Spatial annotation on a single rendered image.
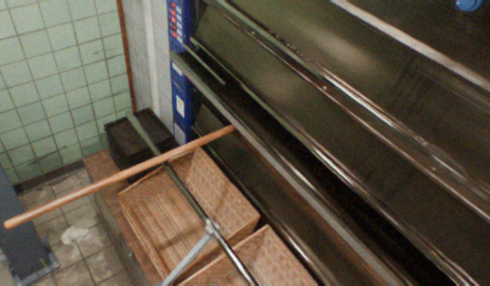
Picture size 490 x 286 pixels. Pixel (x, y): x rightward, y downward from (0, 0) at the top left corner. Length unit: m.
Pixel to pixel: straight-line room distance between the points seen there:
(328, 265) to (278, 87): 0.70
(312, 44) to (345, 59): 0.12
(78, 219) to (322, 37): 2.23
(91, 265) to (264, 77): 1.78
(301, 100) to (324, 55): 0.22
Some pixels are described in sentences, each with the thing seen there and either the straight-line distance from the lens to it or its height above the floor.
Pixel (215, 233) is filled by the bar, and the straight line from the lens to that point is 1.47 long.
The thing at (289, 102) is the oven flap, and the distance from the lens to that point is 1.44.
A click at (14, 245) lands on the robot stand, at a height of 0.36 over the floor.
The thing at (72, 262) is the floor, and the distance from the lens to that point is 2.86.
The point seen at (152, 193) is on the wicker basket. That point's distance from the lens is 2.28.
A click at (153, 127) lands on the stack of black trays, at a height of 0.85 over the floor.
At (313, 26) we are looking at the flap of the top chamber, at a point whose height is 1.81.
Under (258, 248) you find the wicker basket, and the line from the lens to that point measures 2.00.
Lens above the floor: 2.42
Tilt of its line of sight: 46 degrees down
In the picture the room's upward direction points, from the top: 1 degrees clockwise
